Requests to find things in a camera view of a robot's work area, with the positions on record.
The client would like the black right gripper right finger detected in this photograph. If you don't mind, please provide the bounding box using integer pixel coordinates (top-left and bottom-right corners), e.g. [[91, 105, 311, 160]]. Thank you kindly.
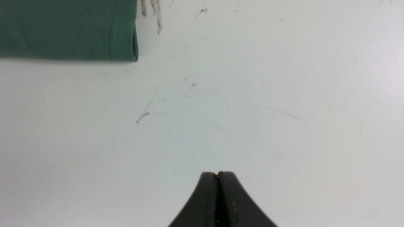
[[217, 172, 277, 227]]

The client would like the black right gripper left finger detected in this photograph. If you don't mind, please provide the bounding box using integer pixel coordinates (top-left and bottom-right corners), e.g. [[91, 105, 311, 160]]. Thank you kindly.
[[170, 172, 218, 227]]

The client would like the green long-sleeve top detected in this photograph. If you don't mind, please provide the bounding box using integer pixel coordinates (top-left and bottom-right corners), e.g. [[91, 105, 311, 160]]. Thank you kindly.
[[0, 0, 139, 62]]

